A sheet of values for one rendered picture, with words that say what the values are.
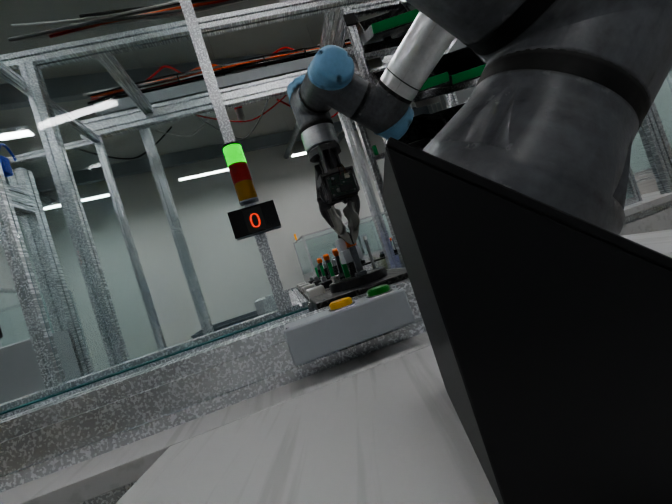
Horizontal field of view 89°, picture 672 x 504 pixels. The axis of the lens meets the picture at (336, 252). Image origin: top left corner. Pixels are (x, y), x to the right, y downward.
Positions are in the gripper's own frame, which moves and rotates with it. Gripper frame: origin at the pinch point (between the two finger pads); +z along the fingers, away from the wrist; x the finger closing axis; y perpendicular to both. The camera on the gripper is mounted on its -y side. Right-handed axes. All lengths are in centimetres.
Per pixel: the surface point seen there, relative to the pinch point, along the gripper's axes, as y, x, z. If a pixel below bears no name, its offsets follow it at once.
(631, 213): -53, 134, 24
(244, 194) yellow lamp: -15.6, -19.4, -20.0
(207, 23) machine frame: -58, -14, -99
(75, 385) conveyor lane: -19, -71, 12
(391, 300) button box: 18.8, -0.8, 12.6
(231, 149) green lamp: -15.5, -19.1, -32.2
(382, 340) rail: 11.8, -2.9, 20.1
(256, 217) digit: -15.4, -18.3, -13.4
